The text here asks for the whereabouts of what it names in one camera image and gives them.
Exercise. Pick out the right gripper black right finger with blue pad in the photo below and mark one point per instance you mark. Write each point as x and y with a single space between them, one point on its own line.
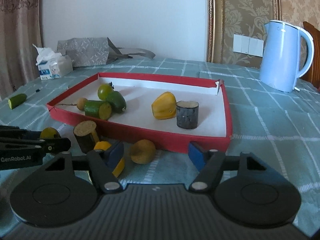
221 173

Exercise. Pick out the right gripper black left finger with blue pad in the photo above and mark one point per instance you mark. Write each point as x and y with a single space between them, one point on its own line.
94 172

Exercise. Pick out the dark sugarcane piece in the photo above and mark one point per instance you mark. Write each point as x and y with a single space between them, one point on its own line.
86 135

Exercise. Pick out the green tomato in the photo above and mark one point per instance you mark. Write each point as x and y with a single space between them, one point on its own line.
50 133
104 90

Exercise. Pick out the brown longan fruit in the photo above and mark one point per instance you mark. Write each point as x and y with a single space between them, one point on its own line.
142 152
80 104

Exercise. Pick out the green cucumber piece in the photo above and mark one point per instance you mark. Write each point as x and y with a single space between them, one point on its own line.
98 109
16 100

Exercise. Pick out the black sugarcane piece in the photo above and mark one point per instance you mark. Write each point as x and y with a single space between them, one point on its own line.
187 114

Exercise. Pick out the green avocado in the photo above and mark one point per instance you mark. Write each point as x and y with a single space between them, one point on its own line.
117 102

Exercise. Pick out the yellow jackfruit piece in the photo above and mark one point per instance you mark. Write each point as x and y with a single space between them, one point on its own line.
112 155
164 107

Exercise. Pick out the green cucumber piece on table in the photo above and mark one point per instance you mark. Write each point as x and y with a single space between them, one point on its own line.
16 100

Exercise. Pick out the red shallow box tray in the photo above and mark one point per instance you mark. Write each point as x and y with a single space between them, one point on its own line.
214 130

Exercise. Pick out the teal checked tablecloth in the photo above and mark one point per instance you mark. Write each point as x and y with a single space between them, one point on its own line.
280 128

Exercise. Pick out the tissue paper pack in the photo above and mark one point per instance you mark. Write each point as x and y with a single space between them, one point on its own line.
52 65

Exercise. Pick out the grey patterned paper bag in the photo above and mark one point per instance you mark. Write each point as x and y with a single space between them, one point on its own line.
97 51

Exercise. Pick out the light blue electric kettle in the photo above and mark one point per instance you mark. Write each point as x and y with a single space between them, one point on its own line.
280 66

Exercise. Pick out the beige curtain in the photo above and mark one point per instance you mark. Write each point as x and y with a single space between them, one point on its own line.
20 30

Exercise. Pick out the white wall switch panel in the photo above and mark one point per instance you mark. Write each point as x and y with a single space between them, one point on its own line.
248 45

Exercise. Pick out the gold wall frame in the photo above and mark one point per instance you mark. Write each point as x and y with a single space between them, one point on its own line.
243 17

